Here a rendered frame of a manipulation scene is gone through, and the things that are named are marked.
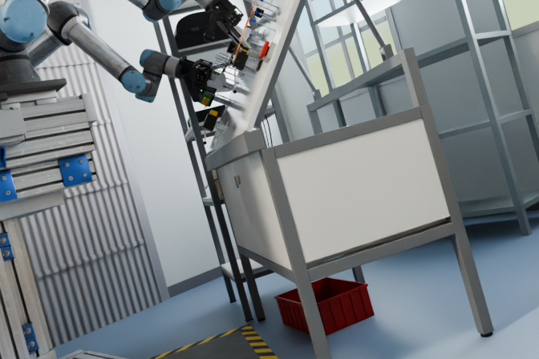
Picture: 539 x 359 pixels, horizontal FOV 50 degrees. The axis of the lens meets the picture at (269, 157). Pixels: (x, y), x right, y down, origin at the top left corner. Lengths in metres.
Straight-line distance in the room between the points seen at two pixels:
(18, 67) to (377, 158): 1.14
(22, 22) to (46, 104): 0.25
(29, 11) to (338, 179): 1.03
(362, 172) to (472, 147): 2.41
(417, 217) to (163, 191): 2.81
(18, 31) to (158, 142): 2.87
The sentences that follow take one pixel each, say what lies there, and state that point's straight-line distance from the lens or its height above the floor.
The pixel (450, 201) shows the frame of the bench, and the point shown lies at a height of 0.47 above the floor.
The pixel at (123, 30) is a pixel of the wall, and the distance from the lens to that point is 4.66.
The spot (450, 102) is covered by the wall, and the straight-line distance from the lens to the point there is 4.26.
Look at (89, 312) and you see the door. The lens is 4.13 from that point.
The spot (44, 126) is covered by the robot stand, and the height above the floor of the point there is 1.04.
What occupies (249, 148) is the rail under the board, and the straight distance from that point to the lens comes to 1.78.
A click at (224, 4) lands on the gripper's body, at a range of 2.17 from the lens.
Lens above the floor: 0.75
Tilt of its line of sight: 1 degrees up
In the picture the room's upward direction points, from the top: 16 degrees counter-clockwise
